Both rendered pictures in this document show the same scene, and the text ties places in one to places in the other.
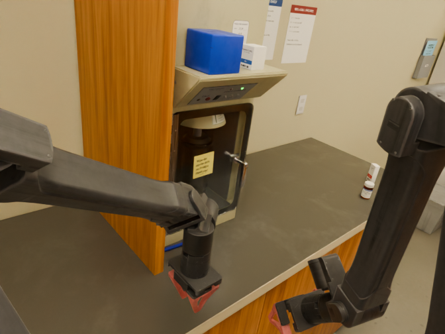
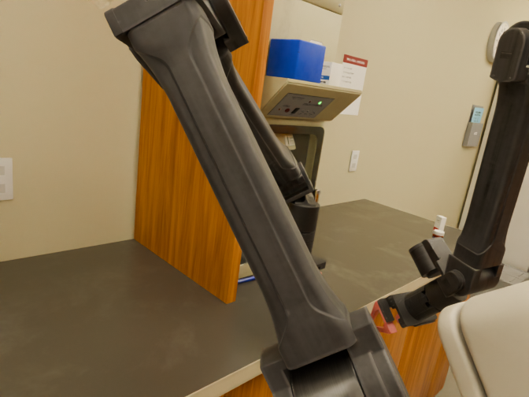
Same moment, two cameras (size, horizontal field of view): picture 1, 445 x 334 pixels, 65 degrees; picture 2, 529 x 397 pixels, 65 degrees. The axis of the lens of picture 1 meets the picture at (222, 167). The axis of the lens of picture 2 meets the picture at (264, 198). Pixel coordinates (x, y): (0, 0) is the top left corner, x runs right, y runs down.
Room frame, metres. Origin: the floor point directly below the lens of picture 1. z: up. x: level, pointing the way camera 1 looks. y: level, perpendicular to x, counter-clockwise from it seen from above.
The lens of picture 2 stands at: (-0.20, 0.13, 1.49)
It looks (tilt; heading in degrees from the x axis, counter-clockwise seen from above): 15 degrees down; 358
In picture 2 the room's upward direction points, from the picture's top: 8 degrees clockwise
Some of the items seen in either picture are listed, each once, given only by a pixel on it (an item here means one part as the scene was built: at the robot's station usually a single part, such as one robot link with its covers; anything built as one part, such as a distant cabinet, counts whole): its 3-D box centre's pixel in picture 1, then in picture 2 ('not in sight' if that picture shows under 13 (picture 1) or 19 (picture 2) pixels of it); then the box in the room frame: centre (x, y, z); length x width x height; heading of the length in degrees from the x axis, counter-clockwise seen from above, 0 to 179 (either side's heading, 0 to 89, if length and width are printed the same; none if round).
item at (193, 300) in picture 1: (195, 290); not in sight; (0.53, 0.02, 1.13); 0.07 x 0.07 x 0.09; 44
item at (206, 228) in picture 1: (198, 234); (302, 213); (0.54, 0.03, 1.27); 0.07 x 0.06 x 0.07; 177
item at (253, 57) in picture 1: (252, 56); (328, 74); (0.99, -0.04, 1.54); 0.05 x 0.05 x 0.06; 45
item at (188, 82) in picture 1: (231, 87); (308, 102); (0.95, 0.00, 1.46); 0.32 x 0.11 x 0.10; 134
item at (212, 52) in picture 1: (213, 51); (295, 61); (0.89, 0.06, 1.56); 0.10 x 0.10 x 0.09; 44
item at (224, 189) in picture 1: (210, 168); (281, 193); (0.98, 0.04, 1.19); 0.30 x 0.01 x 0.40; 134
